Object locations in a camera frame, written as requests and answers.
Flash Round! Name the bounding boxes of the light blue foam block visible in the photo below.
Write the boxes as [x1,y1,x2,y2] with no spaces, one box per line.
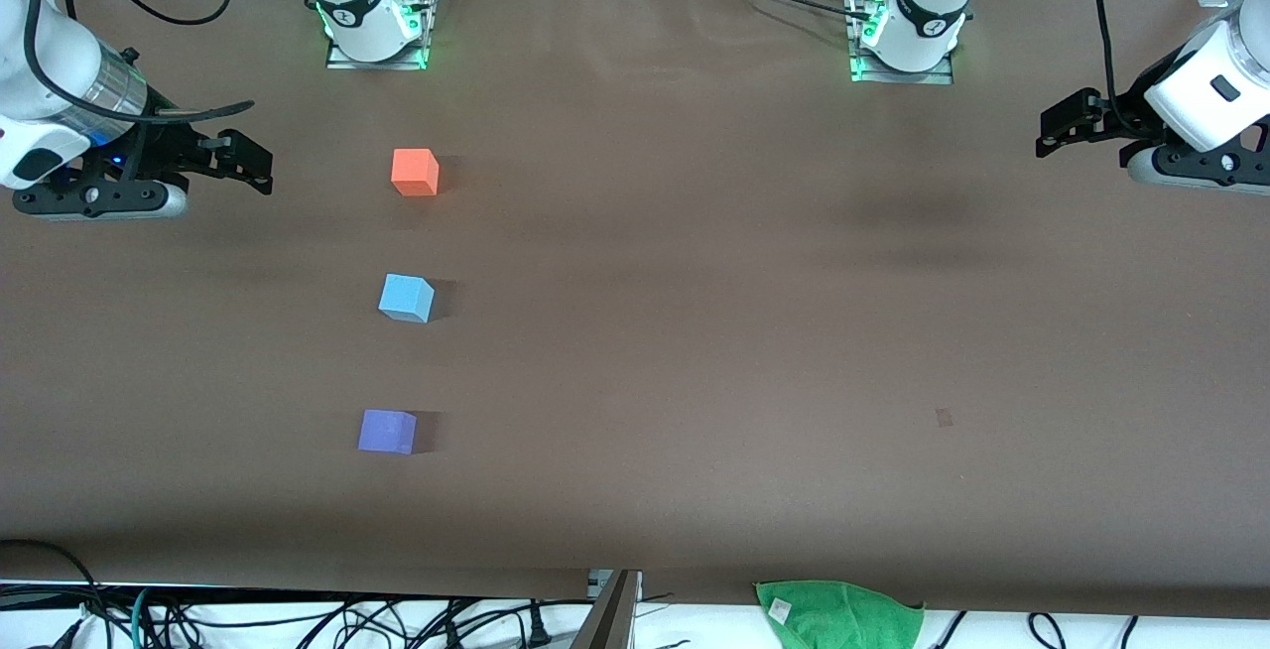
[377,273,437,325]

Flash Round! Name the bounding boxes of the orange foam block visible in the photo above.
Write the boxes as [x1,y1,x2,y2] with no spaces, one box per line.
[390,148,441,197]

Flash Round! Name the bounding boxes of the purple foam block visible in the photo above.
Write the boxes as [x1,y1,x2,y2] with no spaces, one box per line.
[357,409,418,455]

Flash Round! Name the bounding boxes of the white sheet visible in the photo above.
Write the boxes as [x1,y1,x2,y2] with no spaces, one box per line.
[0,583,1270,649]

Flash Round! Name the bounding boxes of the green cloth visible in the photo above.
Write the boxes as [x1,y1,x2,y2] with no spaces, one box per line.
[754,580,926,649]

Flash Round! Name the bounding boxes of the grey metal bar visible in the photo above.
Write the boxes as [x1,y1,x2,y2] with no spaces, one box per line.
[571,570,642,649]

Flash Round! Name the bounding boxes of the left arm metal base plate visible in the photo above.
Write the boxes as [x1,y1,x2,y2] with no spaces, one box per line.
[848,0,955,86]

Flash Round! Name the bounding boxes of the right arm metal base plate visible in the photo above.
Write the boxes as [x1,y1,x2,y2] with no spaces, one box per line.
[325,0,430,71]

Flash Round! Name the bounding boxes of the black looping cable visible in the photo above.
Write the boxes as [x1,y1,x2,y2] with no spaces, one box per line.
[0,538,112,649]

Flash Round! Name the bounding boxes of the tangled black cables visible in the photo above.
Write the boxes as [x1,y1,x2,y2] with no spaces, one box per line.
[149,594,562,649]

